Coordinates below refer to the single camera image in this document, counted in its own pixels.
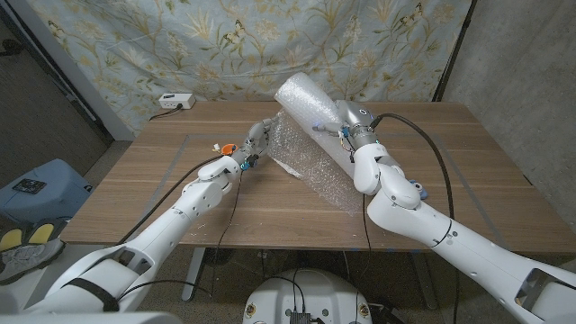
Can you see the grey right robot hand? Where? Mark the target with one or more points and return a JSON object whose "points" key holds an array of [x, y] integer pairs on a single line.
{"points": [[355, 116]]}

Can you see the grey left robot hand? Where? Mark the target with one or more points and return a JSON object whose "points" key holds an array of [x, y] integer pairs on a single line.
{"points": [[256, 141]]}

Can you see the clear bubble wrap roll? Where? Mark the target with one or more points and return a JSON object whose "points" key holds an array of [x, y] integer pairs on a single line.
{"points": [[301, 96]]}

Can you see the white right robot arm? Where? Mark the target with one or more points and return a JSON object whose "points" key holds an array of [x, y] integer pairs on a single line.
{"points": [[450, 243]]}

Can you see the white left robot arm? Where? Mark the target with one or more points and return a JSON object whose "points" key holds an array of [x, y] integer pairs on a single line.
{"points": [[157, 238]]}

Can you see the small orange cup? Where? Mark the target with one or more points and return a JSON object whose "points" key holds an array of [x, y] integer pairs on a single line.
{"points": [[228, 149]]}

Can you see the white power strip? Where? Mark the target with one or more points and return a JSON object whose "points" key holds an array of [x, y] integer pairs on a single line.
{"points": [[176, 101]]}

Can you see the floral printed backdrop cloth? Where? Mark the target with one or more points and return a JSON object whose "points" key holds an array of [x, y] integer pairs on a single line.
{"points": [[225, 45]]}

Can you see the black backdrop stand pole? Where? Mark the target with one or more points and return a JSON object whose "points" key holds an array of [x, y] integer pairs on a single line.
{"points": [[454, 49]]}

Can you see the white table leg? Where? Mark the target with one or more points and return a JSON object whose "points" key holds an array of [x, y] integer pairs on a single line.
{"points": [[425, 281], [193, 274]]}

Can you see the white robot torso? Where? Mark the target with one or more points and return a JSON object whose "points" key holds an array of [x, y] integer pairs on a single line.
{"points": [[310, 292]]}

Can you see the blue plastic bin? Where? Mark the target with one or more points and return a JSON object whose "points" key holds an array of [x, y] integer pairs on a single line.
{"points": [[49, 189]]}

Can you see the black shoe yellow insole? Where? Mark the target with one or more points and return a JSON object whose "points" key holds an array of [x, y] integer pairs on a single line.
{"points": [[10, 239], [41, 233]]}

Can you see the grey sneaker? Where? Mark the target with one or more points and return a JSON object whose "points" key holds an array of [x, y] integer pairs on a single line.
{"points": [[27, 261]]}

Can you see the blue toy camera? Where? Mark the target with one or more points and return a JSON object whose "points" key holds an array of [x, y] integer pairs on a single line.
{"points": [[422, 191]]}

